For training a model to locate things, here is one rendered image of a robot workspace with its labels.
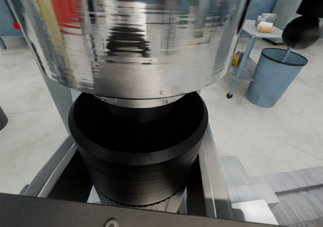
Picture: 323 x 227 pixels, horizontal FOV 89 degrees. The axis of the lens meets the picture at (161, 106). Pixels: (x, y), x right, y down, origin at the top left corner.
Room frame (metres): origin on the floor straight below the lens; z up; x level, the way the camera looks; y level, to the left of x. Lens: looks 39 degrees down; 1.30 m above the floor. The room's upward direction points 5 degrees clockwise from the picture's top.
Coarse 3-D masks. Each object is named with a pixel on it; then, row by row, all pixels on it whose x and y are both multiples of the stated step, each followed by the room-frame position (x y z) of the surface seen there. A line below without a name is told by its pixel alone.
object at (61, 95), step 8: (8, 0) 0.36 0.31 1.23; (16, 16) 0.36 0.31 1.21; (24, 32) 0.36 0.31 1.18; (48, 80) 0.36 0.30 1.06; (48, 88) 0.36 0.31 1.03; (56, 88) 0.36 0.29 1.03; (64, 88) 0.36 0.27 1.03; (56, 96) 0.36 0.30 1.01; (64, 96) 0.36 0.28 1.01; (56, 104) 0.36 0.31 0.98; (64, 104) 0.36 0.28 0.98; (72, 104) 0.37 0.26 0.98; (64, 112) 0.36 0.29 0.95; (64, 120) 0.36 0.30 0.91
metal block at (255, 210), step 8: (256, 200) 0.11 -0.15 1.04; (264, 200) 0.11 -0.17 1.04; (240, 208) 0.09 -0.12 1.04; (248, 208) 0.10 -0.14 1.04; (256, 208) 0.10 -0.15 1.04; (264, 208) 0.10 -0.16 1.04; (248, 216) 0.09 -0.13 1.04; (256, 216) 0.09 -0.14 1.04; (264, 216) 0.09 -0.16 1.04; (272, 216) 0.09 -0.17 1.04
